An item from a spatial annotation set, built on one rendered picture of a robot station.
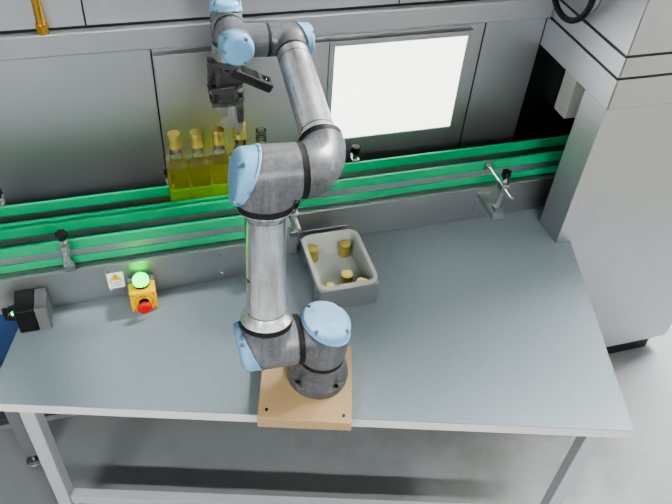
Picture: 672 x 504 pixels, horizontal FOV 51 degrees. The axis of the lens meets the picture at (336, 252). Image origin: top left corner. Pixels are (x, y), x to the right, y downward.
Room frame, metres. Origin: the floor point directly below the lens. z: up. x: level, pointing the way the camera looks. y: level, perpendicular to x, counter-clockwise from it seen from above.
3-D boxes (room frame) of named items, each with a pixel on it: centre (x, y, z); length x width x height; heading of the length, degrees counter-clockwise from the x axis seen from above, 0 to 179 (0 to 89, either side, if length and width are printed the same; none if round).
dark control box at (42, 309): (1.19, 0.78, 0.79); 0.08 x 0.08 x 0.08; 20
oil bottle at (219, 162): (1.56, 0.34, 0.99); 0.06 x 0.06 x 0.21; 20
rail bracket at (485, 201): (1.71, -0.47, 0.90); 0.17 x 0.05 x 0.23; 20
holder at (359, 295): (1.47, 0.00, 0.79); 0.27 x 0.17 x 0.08; 20
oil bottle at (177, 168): (1.52, 0.45, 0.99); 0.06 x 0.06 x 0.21; 19
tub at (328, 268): (1.44, -0.01, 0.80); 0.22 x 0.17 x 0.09; 20
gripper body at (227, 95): (1.57, 0.31, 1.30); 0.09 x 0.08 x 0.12; 109
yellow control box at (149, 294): (1.29, 0.52, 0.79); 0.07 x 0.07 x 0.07; 20
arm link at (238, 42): (1.48, 0.25, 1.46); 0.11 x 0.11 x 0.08; 19
